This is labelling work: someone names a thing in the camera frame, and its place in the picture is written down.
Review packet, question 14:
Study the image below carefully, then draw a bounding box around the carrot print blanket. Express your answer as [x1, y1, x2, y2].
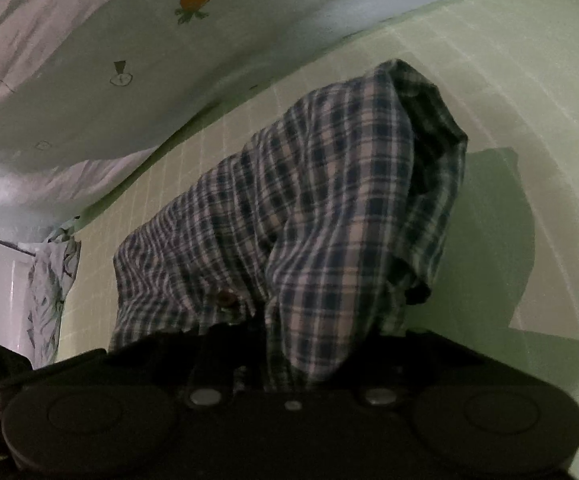
[0, 0, 540, 243]

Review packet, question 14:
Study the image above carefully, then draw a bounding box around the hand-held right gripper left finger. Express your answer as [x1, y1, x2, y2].
[104, 324, 266, 408]

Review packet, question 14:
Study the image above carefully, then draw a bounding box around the blue checked shirt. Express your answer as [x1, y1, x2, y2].
[108, 58, 470, 392]

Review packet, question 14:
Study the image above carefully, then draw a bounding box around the leaf print cloth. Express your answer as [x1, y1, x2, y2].
[24, 217, 83, 370]

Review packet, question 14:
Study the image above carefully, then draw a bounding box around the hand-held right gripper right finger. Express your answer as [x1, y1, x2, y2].
[314, 329, 487, 408]

